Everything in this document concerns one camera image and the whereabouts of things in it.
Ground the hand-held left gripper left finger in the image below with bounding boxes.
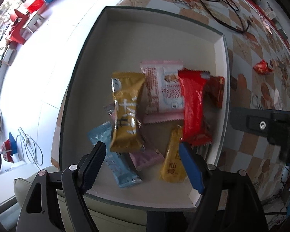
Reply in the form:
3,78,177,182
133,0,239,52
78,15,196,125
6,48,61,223
16,141,107,232

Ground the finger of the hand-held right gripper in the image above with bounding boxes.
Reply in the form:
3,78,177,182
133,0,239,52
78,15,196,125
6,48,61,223
229,107,272,136

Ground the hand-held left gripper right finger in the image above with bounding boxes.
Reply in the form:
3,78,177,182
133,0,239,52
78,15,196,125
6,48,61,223
179,142,269,232

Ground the yellow packet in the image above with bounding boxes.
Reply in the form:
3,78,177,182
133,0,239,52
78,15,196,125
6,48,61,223
159,125,187,183

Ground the light blue packet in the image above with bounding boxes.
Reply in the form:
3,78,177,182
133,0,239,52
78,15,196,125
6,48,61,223
87,121,142,189

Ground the dark red packet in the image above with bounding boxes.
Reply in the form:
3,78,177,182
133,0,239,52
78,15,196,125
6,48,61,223
204,76,225,109

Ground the red packet with cream label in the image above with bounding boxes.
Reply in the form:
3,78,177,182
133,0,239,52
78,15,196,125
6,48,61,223
177,70,213,147

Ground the gold packet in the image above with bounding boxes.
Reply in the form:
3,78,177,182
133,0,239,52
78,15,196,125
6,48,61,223
110,72,146,152

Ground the white and pink packet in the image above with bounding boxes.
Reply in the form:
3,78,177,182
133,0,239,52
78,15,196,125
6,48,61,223
140,60,185,125

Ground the white tray with dark rim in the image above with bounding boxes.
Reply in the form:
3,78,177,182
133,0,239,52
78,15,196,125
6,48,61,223
51,5,234,211

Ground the red foil packet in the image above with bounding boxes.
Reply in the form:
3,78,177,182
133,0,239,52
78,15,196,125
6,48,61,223
253,60,274,75

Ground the white power strip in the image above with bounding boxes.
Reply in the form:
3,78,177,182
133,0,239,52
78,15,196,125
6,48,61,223
17,127,29,145

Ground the white stool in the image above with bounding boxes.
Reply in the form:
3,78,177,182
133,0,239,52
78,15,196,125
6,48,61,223
23,12,45,33

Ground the red plastic stool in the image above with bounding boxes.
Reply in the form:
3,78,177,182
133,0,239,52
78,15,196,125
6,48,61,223
5,8,29,46

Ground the red basin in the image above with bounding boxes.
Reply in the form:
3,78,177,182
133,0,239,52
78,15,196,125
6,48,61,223
23,0,47,14

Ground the white power cable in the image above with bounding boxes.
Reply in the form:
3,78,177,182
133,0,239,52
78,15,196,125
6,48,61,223
16,134,44,167

